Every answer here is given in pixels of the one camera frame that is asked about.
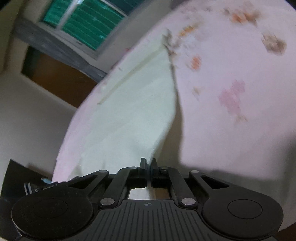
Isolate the cream white cloth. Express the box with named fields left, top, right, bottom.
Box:
left=68, top=45, right=178, bottom=200

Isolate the brown wooden door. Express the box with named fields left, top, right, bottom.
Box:
left=22, top=46, right=97, bottom=108

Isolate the grey left curtain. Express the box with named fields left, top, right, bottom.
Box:
left=13, top=18, right=106, bottom=83

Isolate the green glass window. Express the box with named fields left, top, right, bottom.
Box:
left=42, top=0, right=143, bottom=51

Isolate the pink floral bed sheet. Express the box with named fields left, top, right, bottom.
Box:
left=51, top=0, right=296, bottom=186

